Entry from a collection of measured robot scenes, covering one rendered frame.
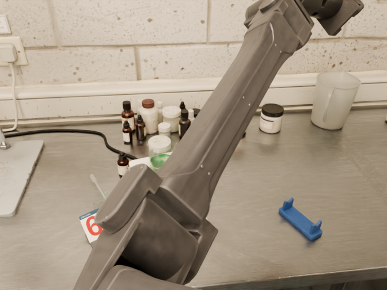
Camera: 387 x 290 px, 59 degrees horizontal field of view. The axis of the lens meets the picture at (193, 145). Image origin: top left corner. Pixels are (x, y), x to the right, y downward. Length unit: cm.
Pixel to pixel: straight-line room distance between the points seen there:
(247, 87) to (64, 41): 78
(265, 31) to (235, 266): 44
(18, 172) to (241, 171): 57
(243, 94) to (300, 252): 43
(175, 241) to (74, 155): 71
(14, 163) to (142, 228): 74
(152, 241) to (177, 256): 3
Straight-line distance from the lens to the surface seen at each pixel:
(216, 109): 39
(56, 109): 117
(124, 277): 28
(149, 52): 110
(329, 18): 69
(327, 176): 95
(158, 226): 32
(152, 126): 104
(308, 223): 80
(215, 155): 36
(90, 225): 76
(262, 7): 55
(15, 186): 94
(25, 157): 103
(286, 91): 120
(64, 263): 74
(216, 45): 112
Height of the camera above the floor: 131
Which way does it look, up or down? 34 degrees down
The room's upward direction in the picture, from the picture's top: 1 degrees clockwise
